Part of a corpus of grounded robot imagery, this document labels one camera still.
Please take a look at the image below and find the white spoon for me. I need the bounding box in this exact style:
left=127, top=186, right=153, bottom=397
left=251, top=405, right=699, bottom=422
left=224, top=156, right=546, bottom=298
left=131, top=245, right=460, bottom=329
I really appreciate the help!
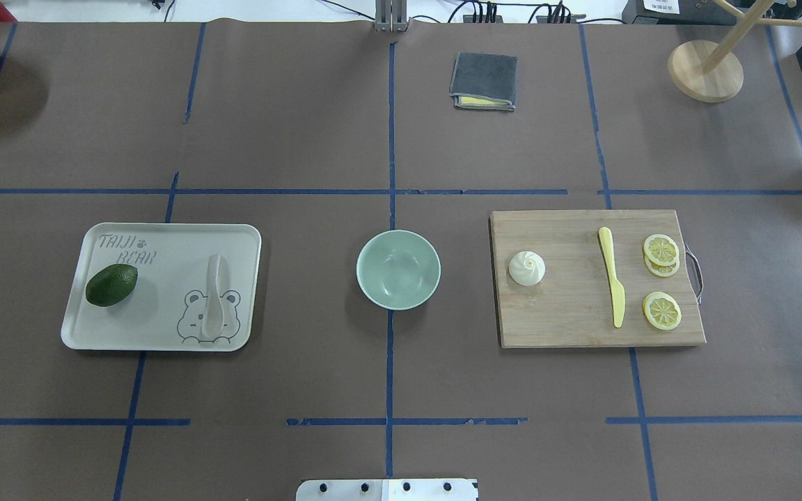
left=203, top=254, right=227, bottom=343

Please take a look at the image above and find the light green bowl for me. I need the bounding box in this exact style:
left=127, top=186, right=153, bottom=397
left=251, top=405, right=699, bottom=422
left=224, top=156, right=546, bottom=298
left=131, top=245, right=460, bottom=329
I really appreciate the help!
left=356, top=230, right=442, bottom=311

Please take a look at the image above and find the white steamed bun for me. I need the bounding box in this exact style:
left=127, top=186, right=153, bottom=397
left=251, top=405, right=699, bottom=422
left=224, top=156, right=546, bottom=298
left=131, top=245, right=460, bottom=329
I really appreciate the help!
left=508, top=250, right=547, bottom=287

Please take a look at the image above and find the yellow sponge under cloth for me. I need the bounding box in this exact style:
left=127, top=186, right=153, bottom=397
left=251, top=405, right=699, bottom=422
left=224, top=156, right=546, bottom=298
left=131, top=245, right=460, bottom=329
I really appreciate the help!
left=455, top=96, right=515, bottom=111

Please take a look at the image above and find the bamboo cutting board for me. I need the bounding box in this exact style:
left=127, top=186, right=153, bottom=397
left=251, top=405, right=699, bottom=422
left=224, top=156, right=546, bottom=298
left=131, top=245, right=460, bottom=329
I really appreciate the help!
left=490, top=209, right=707, bottom=349

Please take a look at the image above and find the grey folded cloth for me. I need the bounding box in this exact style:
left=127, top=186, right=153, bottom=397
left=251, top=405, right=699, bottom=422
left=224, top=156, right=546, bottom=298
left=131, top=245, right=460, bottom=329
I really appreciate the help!
left=449, top=51, right=518, bottom=109

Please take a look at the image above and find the yellow plastic knife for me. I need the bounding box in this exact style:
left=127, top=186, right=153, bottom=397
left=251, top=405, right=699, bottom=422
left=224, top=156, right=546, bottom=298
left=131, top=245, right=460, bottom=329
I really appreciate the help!
left=597, top=226, right=627, bottom=328

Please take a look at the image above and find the beige bear tray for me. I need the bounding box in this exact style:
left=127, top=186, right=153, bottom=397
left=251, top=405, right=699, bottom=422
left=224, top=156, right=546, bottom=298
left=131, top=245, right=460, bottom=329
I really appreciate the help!
left=61, top=223, right=262, bottom=352

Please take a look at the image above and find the upper stacked lemon slice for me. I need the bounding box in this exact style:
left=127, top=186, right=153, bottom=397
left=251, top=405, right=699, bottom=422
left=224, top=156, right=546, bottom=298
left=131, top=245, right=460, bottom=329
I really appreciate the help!
left=643, top=234, right=680, bottom=267

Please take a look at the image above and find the stacked lemon slice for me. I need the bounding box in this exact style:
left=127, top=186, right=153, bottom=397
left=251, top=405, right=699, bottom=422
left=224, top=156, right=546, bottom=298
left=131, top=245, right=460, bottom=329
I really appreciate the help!
left=644, top=256, right=680, bottom=277
left=643, top=234, right=680, bottom=267

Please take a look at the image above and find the lower stacked lemon slice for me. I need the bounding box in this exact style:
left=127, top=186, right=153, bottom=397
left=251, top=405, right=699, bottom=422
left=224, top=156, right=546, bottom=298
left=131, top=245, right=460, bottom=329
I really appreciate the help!
left=644, top=256, right=680, bottom=277

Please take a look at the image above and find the lemon slice near knife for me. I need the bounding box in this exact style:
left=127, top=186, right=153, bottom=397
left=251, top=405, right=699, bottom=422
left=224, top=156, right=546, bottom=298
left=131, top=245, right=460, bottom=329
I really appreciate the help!
left=643, top=292, right=682, bottom=332

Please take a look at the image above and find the green avocado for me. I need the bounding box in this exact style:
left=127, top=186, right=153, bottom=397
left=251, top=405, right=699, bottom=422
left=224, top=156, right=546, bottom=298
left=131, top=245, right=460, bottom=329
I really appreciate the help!
left=85, top=263, right=138, bottom=308

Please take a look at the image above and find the wooden mug tree stand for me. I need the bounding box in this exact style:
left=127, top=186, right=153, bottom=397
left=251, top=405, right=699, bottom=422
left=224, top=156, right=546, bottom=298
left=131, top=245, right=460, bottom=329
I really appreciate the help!
left=666, top=1, right=802, bottom=104

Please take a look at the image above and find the aluminium frame post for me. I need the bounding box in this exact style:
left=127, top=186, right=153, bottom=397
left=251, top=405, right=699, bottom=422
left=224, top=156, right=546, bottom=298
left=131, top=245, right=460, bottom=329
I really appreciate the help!
left=375, top=0, right=409, bottom=33

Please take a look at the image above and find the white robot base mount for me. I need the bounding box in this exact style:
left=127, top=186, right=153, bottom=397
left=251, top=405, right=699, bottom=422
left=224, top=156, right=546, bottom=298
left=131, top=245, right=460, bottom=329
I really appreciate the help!
left=295, top=478, right=480, bottom=500

